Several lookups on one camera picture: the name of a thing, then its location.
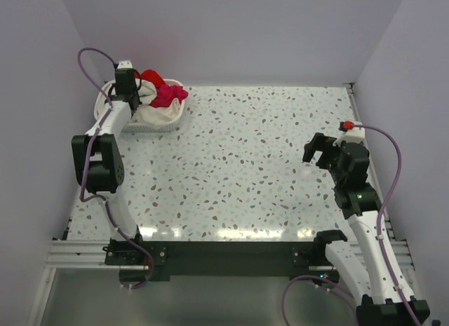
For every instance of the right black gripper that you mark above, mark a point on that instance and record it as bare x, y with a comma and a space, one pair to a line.
320, 142

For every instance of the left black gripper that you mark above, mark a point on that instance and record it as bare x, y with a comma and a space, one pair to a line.
136, 91

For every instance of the white t shirt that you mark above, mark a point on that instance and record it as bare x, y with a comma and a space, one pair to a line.
157, 117

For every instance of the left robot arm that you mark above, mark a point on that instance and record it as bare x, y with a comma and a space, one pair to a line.
98, 163

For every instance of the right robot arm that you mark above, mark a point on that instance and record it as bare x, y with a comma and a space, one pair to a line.
376, 283

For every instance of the white plastic laundry basket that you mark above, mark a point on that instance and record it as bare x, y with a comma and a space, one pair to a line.
130, 127

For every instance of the red t shirt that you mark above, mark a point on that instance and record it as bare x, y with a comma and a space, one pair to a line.
151, 76

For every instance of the magenta t shirt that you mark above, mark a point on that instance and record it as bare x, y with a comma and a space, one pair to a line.
165, 95

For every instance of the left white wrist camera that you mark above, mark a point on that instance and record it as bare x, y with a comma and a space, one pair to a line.
125, 64

